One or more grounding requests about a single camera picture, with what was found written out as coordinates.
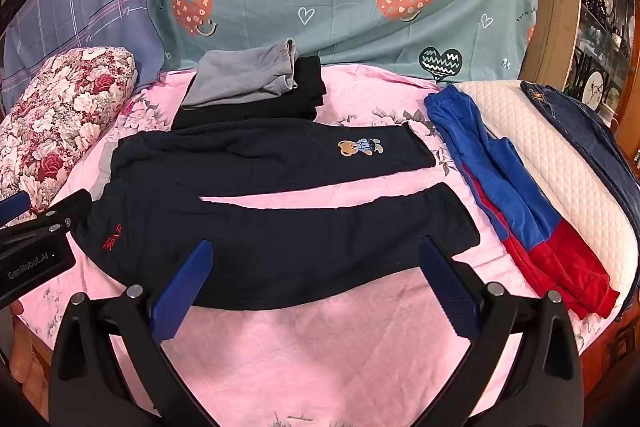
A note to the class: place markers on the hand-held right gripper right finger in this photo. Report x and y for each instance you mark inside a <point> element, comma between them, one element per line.
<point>447,289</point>

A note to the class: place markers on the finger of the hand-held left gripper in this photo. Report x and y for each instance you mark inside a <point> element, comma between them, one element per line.
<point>60,214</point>
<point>14,209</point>

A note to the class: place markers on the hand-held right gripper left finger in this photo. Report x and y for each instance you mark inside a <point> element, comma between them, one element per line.
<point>182,289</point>

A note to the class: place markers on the navy pants with bear patch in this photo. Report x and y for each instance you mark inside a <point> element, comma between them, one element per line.
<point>320,187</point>

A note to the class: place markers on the blue and red pants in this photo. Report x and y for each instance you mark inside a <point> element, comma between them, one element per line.
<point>510,197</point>

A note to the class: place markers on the folded grey pants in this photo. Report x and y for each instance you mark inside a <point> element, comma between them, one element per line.
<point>235,77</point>

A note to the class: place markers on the folded black pants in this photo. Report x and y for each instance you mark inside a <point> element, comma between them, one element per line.
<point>305,92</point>

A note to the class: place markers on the person's left hand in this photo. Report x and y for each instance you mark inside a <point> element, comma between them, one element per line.
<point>15,308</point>

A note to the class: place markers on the red floral pillow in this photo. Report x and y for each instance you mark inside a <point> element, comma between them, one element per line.
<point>60,117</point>

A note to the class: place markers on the pink floral bed sheet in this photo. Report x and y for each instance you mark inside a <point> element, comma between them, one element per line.
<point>320,357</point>

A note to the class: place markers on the purple plaid pillow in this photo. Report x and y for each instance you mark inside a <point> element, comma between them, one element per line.
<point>85,17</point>

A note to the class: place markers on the dark denim jeans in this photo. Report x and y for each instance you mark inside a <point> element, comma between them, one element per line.
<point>585,132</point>

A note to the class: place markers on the wooden display cabinet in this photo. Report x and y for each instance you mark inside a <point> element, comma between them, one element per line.
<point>555,7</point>

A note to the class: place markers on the wooden bed frame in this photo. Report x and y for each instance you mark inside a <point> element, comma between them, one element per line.
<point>610,352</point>

